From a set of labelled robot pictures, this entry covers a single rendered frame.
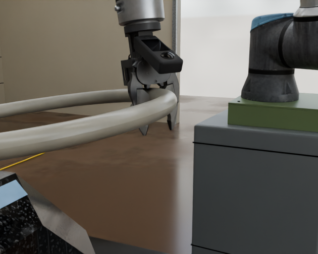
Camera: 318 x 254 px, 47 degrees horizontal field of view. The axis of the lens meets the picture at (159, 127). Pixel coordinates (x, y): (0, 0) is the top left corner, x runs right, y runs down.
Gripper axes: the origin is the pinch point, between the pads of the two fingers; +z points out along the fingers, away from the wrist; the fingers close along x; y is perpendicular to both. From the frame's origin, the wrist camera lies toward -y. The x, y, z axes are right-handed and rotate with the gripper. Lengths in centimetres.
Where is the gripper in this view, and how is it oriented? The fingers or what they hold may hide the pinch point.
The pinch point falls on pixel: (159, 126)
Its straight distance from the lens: 72.3
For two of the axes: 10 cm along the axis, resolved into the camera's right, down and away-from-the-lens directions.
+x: -8.9, 1.8, -4.1
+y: -4.4, -1.1, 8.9
